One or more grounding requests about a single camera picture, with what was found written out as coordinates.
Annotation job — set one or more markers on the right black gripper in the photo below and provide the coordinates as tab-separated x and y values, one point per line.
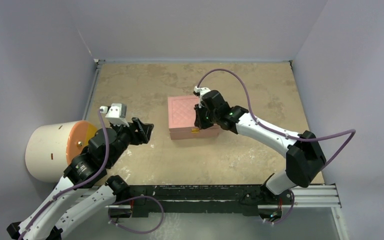
198	114

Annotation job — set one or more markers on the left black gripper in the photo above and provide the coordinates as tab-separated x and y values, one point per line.
144	129

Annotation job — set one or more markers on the pink jewelry box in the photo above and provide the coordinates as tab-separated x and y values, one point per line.
181	119

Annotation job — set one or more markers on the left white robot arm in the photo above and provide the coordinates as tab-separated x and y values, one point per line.
60	213

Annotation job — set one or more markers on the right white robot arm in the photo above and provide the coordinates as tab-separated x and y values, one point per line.
304	158

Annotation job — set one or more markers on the white cylinder orange lid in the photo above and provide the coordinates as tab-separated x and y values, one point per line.
52	147

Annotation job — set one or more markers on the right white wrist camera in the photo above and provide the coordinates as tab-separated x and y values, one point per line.
200	91

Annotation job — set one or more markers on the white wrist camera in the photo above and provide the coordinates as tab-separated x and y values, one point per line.
115	114
200	91

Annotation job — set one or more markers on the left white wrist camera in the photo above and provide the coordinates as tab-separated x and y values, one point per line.
115	114

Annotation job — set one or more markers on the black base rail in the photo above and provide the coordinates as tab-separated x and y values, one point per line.
250	200

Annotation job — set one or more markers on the aluminium rail frame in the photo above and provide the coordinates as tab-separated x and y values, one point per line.
317	196

